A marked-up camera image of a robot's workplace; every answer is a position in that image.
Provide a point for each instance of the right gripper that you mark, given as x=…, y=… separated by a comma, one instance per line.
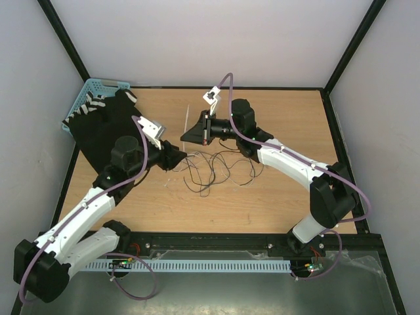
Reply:
x=201, y=132

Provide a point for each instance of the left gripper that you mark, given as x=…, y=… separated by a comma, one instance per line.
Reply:
x=169, y=155

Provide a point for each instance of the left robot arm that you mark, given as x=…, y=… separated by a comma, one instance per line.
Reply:
x=45, y=266

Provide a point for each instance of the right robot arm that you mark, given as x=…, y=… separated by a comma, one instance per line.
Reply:
x=331, y=194

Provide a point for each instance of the black white striped cloth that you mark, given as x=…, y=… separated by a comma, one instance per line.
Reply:
x=94, y=103

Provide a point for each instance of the left circuit board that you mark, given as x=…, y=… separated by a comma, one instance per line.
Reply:
x=121, y=263

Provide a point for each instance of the circuit board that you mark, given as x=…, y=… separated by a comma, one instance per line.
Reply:
x=314, y=267
x=121, y=263

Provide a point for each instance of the right circuit board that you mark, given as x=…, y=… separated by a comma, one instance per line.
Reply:
x=314, y=267

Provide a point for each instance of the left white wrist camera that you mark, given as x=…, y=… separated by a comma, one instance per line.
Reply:
x=152, y=130

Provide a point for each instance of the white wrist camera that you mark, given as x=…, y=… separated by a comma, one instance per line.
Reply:
x=212, y=98
x=152, y=130

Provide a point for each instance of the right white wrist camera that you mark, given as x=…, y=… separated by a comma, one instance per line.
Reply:
x=212, y=98

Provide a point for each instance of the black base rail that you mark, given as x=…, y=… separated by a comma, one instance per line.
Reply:
x=276, y=245

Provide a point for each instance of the light blue slotted cable duct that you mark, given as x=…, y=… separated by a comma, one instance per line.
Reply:
x=196, y=266

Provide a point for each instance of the left black frame post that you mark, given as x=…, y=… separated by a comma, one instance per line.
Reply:
x=61, y=32

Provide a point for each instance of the black frame post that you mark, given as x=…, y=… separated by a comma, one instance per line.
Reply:
x=359, y=35
x=61, y=32

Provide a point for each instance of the right black frame post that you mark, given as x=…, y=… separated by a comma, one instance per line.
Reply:
x=359, y=35

